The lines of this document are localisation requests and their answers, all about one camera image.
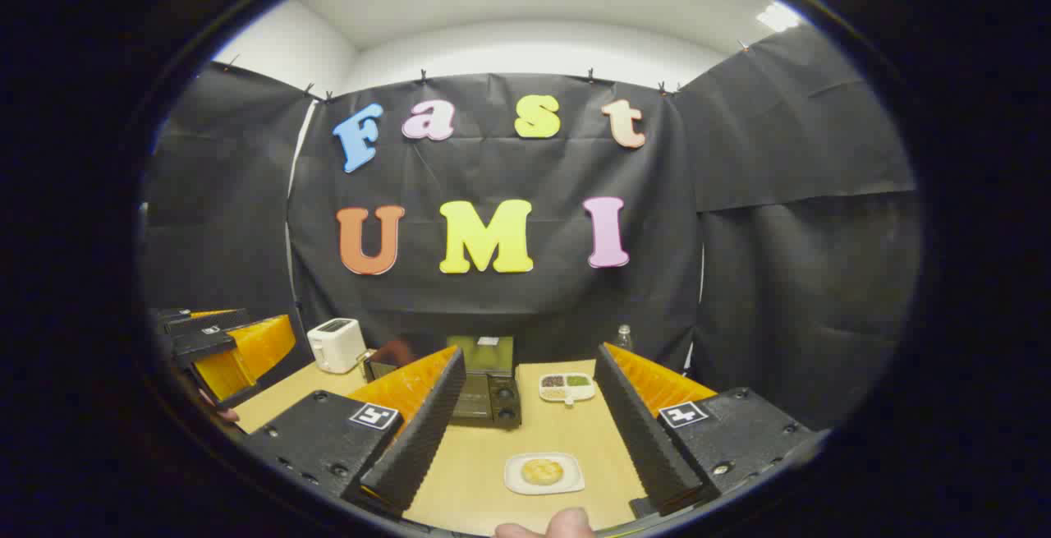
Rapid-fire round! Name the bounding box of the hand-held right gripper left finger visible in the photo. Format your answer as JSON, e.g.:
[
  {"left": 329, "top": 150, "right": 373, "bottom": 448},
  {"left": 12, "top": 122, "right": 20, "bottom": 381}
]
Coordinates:
[{"left": 241, "top": 345, "right": 467, "bottom": 516}]

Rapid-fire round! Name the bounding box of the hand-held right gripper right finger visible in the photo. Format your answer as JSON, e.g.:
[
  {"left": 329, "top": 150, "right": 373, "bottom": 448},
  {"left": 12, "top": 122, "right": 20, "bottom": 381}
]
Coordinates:
[{"left": 594, "top": 343, "right": 814, "bottom": 518}]

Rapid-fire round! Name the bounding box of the black electric oven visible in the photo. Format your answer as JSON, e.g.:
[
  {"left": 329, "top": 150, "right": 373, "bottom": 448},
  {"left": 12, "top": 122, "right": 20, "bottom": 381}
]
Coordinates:
[{"left": 364, "top": 334, "right": 523, "bottom": 430}]

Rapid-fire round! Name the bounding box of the yellow round bun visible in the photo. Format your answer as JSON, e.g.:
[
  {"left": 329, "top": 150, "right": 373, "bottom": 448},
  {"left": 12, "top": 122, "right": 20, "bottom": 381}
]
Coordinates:
[{"left": 521, "top": 458, "right": 565, "bottom": 486}]

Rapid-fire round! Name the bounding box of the white rectangular plate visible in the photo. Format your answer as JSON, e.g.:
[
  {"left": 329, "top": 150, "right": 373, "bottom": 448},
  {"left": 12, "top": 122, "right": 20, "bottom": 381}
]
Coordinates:
[{"left": 504, "top": 452, "right": 585, "bottom": 496}]

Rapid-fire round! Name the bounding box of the white divided condiment plate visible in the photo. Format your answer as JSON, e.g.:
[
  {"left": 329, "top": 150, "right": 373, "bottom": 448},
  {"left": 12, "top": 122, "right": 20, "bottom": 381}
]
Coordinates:
[{"left": 539, "top": 373, "right": 597, "bottom": 405}]

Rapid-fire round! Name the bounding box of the white toaster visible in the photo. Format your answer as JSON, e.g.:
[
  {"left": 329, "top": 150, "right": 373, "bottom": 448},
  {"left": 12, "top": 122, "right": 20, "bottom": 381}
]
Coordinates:
[{"left": 306, "top": 318, "right": 368, "bottom": 375}]

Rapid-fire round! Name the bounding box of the black backdrop cloth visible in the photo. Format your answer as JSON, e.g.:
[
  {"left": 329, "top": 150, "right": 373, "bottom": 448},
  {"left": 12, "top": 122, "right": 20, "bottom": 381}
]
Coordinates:
[{"left": 140, "top": 25, "right": 925, "bottom": 432}]

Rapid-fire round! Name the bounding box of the small ceiling light panel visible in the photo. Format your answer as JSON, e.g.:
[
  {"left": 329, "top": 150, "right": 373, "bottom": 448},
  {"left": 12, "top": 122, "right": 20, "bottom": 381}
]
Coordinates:
[{"left": 755, "top": 2, "right": 801, "bottom": 32}]

